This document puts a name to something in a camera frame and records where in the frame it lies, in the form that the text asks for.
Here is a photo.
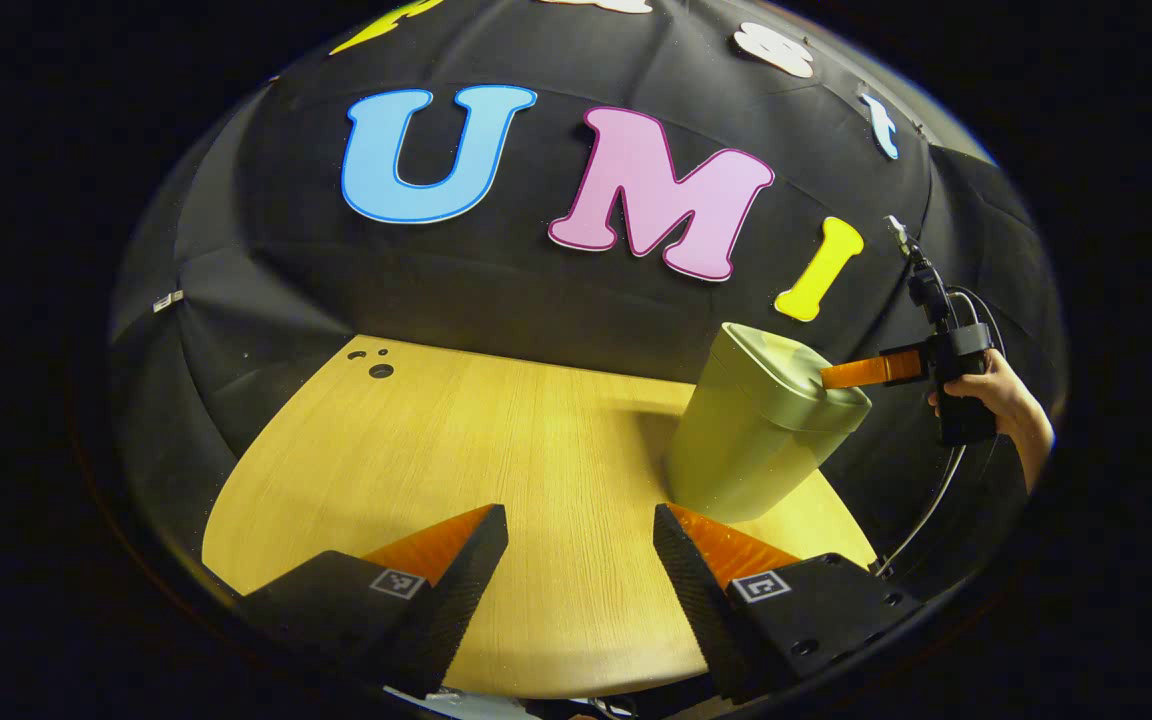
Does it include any black backdrop cloth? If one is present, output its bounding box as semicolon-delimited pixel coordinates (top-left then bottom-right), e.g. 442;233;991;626
108;0;1067;601

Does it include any green desktop garbage bin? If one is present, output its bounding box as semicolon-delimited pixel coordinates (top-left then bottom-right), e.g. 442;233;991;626
664;322;874;524

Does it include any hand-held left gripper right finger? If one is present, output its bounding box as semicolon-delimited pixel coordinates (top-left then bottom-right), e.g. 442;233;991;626
650;502;925;706

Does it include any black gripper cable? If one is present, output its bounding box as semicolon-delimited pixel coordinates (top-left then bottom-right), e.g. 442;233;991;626
874;285;1009;578

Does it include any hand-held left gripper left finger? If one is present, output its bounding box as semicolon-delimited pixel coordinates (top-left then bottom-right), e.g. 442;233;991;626
234;503;511;700

